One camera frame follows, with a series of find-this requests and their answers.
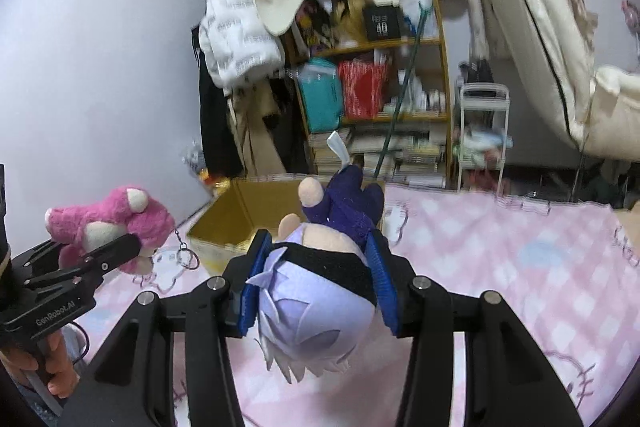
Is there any purple-haired doll plush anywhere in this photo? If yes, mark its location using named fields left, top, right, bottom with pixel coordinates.
left=247, top=132, right=384, bottom=383

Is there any person's left hand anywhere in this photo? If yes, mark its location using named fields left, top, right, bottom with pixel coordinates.
left=1, top=331, right=79, bottom=399

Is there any black box on shelf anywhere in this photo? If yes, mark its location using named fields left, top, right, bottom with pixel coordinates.
left=362, top=4, right=401, bottom=41

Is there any stack of books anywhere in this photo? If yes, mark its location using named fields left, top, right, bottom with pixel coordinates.
left=308, top=124, right=449, bottom=188

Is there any cream hanging duvet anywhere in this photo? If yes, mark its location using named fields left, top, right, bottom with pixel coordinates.
left=489, top=0, right=639, bottom=161

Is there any open cardboard box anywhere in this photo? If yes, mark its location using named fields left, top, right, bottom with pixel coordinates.
left=185, top=175, right=386, bottom=270

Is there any pink hello kitty bedsheet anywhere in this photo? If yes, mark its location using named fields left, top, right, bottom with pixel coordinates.
left=64, top=183, right=640, bottom=427

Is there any white metal cart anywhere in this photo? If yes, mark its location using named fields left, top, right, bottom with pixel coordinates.
left=456, top=82, right=512, bottom=195

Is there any wooden bookshelf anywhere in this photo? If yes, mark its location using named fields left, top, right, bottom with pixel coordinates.
left=283, top=0, right=452, bottom=187

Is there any white puffer jacket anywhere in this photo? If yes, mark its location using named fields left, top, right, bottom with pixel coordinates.
left=198, top=0, right=284, bottom=93

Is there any teal bag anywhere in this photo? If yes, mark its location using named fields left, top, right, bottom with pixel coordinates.
left=297, top=57, right=344, bottom=133

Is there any pink bear plush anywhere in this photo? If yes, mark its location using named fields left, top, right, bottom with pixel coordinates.
left=44, top=186, right=176, bottom=275

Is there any red patterned bag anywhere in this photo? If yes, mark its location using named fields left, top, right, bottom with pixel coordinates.
left=337, top=61, right=388, bottom=119

